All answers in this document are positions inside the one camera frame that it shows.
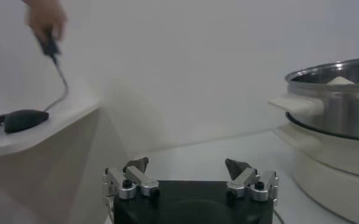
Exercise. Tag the white steamed baozi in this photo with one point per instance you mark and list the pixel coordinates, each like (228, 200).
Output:
(340, 81)

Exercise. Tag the white side table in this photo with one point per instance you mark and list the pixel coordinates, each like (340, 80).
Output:
(45, 143)

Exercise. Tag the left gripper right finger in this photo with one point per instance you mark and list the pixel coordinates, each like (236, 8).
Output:
(246, 179)

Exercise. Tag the stainless steel steamer basket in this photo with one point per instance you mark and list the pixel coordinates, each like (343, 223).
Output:
(334, 112)

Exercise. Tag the person's bare hand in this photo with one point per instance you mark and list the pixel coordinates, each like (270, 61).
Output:
(45, 16)

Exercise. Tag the cream electric cooker base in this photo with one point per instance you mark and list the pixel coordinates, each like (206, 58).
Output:
(334, 182)

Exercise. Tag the black computer mouse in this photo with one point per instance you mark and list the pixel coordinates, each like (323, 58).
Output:
(25, 121)

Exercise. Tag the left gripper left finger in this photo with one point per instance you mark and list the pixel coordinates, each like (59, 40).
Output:
(141, 181)

